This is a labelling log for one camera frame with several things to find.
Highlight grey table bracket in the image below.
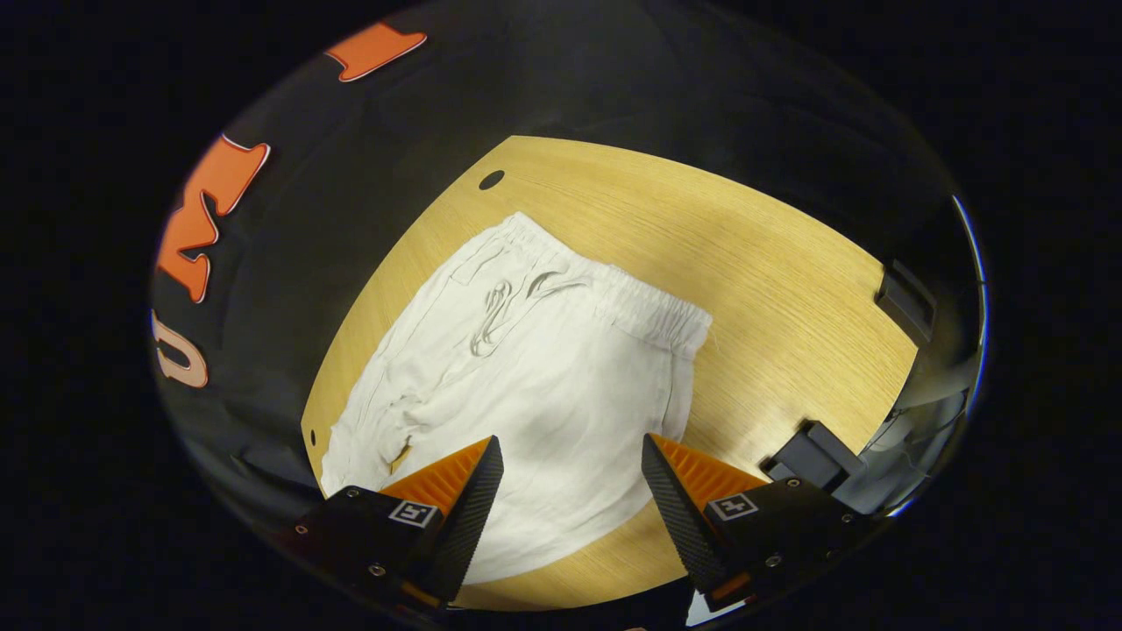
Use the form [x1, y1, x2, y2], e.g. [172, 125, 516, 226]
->
[877, 260, 937, 344]
[759, 419, 867, 514]

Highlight black backdrop cloth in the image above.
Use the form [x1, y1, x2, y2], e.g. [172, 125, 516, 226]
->
[149, 0, 969, 544]

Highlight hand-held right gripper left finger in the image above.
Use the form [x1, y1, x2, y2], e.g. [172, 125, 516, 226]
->
[280, 436, 506, 616]

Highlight white jeans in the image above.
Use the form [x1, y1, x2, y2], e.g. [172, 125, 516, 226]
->
[320, 210, 714, 586]

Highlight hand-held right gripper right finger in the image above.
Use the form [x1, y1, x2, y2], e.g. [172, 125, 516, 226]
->
[641, 433, 879, 613]

